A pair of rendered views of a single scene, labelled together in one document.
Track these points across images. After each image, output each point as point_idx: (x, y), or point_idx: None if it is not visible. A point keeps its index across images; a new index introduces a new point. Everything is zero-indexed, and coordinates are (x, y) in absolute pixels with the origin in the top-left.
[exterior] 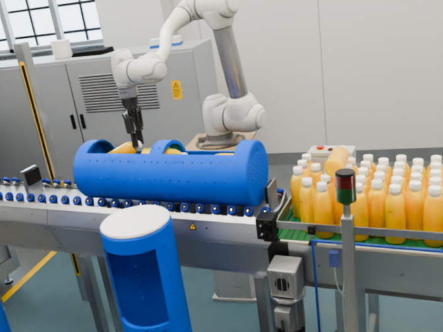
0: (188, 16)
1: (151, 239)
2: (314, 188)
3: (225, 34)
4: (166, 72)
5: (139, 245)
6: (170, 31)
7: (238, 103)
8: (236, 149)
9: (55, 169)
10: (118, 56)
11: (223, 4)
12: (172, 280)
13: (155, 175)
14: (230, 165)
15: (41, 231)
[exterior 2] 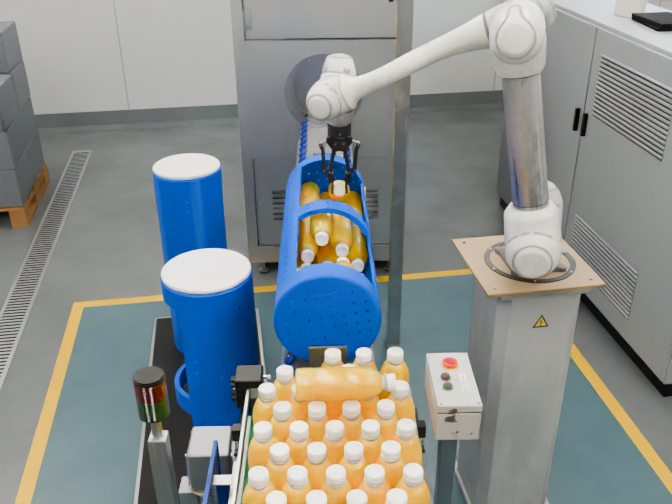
0: (483, 35)
1: (175, 298)
2: (287, 390)
3: (508, 90)
4: (326, 112)
5: (165, 294)
6: (427, 52)
7: (507, 215)
8: (303, 268)
9: (395, 170)
10: (325, 63)
11: (493, 37)
12: (197, 359)
13: (281, 238)
14: (282, 282)
15: None
